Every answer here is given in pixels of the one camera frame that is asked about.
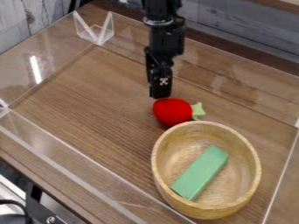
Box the black cable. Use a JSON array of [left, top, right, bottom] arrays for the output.
[[0, 199, 31, 224]]

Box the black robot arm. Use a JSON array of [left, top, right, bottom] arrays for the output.
[[142, 0, 186, 99]]

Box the black metal table frame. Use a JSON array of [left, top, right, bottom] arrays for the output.
[[26, 183, 74, 224]]

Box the red plush strawberry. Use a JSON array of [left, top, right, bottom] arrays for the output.
[[154, 98, 206, 126]]

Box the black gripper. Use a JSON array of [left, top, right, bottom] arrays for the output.
[[145, 17, 186, 99]]

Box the clear acrylic corner bracket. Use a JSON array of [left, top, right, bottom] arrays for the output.
[[72, 11, 115, 46]]

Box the clear acrylic tray wall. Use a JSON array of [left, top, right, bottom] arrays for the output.
[[0, 16, 299, 224]]

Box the wooden bowl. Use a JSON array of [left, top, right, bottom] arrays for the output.
[[151, 121, 262, 220]]

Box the green rectangular block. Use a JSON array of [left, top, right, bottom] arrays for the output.
[[171, 145, 230, 201]]

